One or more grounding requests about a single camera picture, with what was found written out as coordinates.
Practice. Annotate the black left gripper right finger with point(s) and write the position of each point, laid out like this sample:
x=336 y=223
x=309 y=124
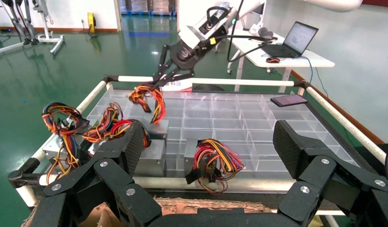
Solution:
x=325 y=188

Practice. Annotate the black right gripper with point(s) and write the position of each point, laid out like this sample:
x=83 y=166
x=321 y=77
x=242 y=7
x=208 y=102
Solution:
x=187 y=56

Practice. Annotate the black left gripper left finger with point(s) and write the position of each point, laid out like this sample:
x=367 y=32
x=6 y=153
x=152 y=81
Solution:
x=103 y=185

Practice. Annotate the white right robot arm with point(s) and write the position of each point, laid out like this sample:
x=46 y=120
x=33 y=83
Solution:
x=253 y=6

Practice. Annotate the white red area sign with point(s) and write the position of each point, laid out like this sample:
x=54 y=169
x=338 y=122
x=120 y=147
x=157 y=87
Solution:
x=181 y=85

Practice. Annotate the clear plastic divider tray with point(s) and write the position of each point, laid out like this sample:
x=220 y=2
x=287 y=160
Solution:
x=231 y=119

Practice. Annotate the black smartphone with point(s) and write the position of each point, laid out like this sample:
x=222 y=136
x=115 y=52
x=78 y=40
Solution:
x=288 y=100

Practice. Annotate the grey headset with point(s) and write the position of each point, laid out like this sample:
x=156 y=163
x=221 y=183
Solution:
x=265 y=32

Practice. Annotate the red computer mouse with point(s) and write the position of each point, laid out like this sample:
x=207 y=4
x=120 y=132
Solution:
x=272 y=60

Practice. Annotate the brown cardboard divider box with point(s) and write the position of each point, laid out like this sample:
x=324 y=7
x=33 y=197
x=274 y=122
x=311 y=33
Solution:
x=212 y=205

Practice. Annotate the white desk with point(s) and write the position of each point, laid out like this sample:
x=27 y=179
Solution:
x=291 y=62

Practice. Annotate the white metal floor stand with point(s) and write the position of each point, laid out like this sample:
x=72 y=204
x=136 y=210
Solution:
x=48 y=37

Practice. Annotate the black laptop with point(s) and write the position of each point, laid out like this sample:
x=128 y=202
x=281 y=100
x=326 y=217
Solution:
x=299 y=37

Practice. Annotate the yellow wall device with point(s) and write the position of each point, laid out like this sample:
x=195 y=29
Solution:
x=91 y=22

